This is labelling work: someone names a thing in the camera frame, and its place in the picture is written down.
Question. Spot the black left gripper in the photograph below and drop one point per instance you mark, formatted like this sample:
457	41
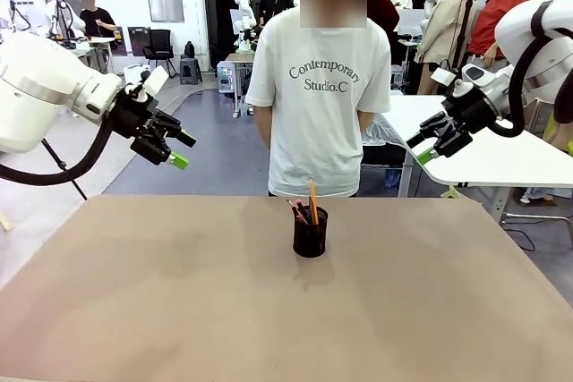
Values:
132	113

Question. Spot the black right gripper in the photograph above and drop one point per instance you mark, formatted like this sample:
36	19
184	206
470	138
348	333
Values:
470	111

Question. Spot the yellow pencil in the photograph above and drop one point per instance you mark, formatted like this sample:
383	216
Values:
313	198

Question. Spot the maroon pencil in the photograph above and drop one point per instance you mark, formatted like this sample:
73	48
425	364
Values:
295	210

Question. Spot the black highlighter with pink cap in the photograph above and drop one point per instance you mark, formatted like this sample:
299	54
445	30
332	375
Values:
302	209

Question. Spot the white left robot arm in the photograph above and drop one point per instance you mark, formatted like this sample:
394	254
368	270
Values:
36	87

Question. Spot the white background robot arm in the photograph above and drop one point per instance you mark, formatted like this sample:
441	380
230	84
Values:
244	11

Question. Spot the person's right forearm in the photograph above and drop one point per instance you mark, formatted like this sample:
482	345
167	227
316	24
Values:
263	127

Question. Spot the person's left forearm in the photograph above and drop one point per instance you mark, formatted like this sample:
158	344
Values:
366	120

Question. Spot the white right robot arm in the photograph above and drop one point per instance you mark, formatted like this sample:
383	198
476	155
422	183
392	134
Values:
528	24

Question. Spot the black mesh pen holder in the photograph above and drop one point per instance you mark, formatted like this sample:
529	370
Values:
309	239

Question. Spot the large white table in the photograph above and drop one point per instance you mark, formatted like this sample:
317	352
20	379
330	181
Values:
483	163

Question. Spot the clear plastic bag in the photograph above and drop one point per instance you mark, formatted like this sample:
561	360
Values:
380	131

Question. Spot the computer tower with lights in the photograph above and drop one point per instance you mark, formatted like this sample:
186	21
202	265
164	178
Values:
226	78

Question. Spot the black office chair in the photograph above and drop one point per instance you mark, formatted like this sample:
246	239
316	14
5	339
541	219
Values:
159	44

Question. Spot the black tripod pole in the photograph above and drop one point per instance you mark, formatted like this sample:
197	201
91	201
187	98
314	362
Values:
463	28

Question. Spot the small brown top desk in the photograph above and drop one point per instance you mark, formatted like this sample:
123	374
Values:
239	57

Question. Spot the person in white T-shirt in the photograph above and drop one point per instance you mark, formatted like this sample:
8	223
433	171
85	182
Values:
313	131

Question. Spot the person in dark red shirt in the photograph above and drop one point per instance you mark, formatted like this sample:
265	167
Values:
382	11

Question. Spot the seated person in black shirt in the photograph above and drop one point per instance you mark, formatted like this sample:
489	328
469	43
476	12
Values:
96	19

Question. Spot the person in black clothes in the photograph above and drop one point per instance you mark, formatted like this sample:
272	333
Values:
271	2

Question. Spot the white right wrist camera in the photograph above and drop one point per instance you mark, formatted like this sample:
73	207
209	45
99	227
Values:
443	75

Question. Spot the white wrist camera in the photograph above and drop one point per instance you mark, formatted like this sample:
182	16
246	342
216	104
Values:
156	80
443	75

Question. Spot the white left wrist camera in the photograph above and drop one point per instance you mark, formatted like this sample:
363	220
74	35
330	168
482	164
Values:
156	80

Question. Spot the black camera tripod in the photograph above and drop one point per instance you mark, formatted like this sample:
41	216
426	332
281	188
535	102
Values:
62	165

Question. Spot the white robot with red camera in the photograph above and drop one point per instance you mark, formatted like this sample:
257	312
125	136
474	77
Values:
58	11

